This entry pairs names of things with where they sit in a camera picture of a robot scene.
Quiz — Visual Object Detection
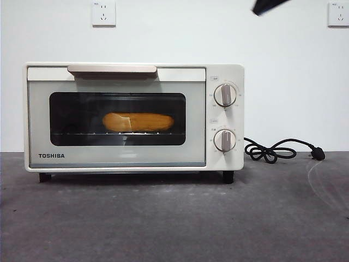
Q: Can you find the yellow corn cob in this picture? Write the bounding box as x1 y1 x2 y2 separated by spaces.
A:
102 112 175 133

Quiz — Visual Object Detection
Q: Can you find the glass oven door with handle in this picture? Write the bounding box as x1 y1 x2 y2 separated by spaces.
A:
27 64 207 168

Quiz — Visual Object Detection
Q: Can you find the cream Toshiba toaster oven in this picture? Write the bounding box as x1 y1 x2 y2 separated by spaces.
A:
23 62 245 183

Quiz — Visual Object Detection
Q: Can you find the cream temperature knob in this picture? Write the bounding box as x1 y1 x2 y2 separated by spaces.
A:
213 84 237 108

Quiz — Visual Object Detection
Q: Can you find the cream timer knob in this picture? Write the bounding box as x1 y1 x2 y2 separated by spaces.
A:
213 129 237 153

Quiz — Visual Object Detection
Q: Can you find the white wall socket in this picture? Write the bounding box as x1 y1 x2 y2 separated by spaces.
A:
327 1 349 28
91 1 117 27

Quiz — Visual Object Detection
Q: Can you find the black oven power cable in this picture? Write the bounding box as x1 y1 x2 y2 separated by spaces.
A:
243 137 326 164

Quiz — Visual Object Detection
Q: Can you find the metal wire oven rack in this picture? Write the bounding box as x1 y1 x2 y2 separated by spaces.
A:
51 130 186 136

